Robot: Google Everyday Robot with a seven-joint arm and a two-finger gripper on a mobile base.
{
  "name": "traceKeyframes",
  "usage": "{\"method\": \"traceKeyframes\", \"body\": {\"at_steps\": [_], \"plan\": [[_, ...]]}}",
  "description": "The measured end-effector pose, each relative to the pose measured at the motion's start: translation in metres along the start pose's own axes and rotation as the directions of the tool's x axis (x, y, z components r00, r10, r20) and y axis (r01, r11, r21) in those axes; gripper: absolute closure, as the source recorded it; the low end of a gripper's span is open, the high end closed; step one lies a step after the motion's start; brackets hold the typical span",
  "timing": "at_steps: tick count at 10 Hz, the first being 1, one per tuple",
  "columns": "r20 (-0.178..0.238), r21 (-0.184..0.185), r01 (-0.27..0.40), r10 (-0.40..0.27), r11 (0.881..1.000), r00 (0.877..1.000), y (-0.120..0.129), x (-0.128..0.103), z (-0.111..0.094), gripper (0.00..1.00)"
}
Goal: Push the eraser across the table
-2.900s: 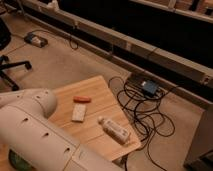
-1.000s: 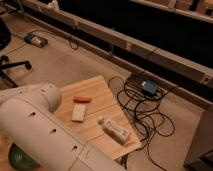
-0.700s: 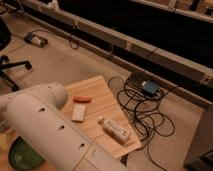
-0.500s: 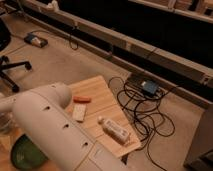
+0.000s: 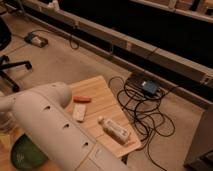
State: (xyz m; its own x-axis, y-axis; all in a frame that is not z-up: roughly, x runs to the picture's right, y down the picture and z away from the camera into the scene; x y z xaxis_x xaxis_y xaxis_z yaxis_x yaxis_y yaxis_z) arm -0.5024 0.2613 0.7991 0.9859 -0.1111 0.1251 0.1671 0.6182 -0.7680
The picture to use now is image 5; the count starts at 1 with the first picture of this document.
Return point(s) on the white eraser block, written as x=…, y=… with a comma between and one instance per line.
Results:
x=79, y=112

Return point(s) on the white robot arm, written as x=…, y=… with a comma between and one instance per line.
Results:
x=40, y=111

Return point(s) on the blue power adapter box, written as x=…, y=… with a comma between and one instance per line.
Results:
x=149, y=87

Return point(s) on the blue floor power box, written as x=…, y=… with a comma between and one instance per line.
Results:
x=36, y=40

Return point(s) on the green round plate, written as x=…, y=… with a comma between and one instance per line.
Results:
x=25, y=155

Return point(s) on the black office chair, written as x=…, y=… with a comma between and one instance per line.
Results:
x=5, y=39

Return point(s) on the dark cabinet corner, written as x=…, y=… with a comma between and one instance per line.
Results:
x=200, y=153

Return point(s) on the long metal shelf rail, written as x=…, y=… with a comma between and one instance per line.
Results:
x=178, y=64

